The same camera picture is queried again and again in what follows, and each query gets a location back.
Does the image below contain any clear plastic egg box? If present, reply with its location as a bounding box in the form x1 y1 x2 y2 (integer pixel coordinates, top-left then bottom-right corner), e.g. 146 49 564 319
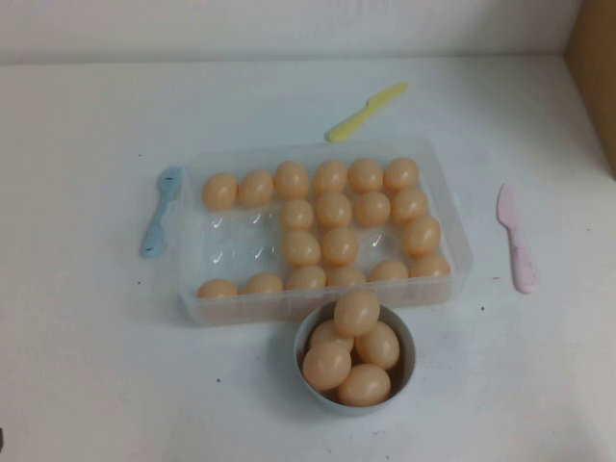
173 137 475 329

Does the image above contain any yellow plastic knife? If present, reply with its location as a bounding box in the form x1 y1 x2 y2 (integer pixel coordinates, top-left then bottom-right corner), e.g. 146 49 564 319
325 82 410 143

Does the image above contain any pale grey round bowl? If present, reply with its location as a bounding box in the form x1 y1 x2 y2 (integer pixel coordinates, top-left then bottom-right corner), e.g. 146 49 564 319
294 302 417 418

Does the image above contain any brown cardboard box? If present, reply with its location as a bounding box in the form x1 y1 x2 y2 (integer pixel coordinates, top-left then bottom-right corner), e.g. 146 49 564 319
563 0 616 182

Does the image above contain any pink plastic knife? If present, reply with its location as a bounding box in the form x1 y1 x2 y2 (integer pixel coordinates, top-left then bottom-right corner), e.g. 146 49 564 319
496 181 540 295

